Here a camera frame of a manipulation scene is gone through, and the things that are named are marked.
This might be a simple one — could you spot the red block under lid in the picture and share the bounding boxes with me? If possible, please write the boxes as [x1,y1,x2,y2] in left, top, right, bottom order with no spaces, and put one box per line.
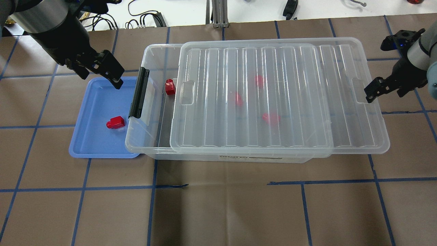
[262,113,281,125]
[234,92,243,108]
[254,75,265,88]

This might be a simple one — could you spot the blue plastic tray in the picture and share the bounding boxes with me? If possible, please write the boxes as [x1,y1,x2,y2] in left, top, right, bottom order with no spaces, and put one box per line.
[69,76,138,159]

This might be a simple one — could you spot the aluminium frame post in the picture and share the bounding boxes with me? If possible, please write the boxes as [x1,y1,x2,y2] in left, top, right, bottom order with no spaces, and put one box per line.
[206,0,229,28]

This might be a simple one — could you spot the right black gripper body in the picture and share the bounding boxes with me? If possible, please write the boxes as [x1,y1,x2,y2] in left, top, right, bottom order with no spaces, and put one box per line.
[381,28,428,97]

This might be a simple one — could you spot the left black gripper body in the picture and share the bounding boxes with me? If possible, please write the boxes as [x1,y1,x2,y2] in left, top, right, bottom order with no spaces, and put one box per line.
[52,20,99,74]

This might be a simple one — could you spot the clear plastic storage box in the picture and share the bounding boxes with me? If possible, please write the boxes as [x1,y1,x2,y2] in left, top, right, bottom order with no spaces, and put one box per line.
[125,43,379,163]

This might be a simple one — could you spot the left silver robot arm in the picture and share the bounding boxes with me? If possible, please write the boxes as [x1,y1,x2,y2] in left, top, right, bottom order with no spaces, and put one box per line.
[0,0,125,89]

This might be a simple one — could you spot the red block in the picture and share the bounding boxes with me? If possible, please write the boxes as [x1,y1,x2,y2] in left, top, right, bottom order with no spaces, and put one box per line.
[262,113,281,125]
[165,79,176,95]
[106,116,126,129]
[234,92,243,108]
[254,75,265,88]

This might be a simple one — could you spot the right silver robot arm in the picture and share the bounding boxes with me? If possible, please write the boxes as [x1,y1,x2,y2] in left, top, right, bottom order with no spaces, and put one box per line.
[364,28,436,103]

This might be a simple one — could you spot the black power adapter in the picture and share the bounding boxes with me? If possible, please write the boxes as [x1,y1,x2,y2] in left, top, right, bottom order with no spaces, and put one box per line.
[282,0,299,20]

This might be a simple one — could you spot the black box latch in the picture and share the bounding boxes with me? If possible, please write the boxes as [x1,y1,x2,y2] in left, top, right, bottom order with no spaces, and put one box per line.
[129,67,150,119]

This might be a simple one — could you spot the clear ribbed box lid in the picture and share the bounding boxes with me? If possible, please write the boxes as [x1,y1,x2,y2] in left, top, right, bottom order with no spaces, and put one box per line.
[170,37,391,158]

